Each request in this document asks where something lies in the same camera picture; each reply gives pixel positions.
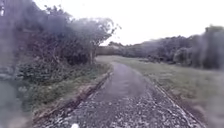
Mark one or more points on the grey asphalt path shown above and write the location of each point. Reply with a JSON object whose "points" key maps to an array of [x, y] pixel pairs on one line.
{"points": [[126, 100]]}

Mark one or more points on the grass verge with undergrowth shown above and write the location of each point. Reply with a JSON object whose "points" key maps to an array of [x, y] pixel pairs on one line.
{"points": [[56, 88]]}

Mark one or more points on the row of trees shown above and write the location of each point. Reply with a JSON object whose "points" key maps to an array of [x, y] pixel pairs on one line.
{"points": [[50, 36]]}

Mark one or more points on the grass field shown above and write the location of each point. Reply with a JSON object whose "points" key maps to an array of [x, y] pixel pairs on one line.
{"points": [[180, 78]]}

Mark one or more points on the row of bushes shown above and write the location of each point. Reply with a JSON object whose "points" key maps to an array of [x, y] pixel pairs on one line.
{"points": [[180, 50]]}

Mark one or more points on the robot's own part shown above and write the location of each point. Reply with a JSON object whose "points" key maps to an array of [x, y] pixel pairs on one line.
{"points": [[75, 126]]}

